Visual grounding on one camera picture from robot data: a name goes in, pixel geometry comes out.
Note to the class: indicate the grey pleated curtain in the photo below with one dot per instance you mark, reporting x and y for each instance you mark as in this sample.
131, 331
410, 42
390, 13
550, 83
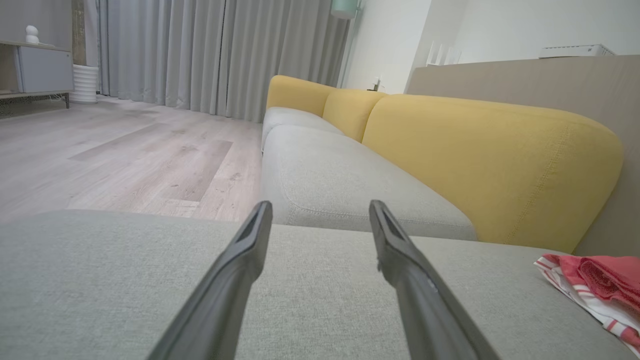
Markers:
200, 50

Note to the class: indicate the white flat box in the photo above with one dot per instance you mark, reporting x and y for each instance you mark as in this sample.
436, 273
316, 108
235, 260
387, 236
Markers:
575, 51

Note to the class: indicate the red shorts with white band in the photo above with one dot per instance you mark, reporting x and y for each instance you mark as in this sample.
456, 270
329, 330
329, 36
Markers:
610, 280

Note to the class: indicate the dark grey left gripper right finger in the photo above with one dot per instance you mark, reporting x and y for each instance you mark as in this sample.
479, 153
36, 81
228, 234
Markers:
425, 310

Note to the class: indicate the pale green floor lamp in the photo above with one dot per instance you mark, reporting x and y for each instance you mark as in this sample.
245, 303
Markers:
344, 7

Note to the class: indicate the white ribbed plant pot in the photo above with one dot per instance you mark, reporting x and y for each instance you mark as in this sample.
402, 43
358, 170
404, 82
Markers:
84, 85

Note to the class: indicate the small white figurine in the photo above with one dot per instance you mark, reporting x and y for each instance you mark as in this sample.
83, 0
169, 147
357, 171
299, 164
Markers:
32, 35

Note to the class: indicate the grey sideboard cabinet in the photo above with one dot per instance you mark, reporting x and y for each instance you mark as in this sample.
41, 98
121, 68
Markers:
45, 70

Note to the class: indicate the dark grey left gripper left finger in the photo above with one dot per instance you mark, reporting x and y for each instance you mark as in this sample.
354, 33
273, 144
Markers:
225, 300

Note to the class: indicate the yellow and grey sofa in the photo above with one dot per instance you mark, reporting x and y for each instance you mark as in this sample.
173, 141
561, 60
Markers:
475, 160

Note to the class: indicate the white upright boards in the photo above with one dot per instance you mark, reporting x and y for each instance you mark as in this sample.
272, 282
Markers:
442, 55

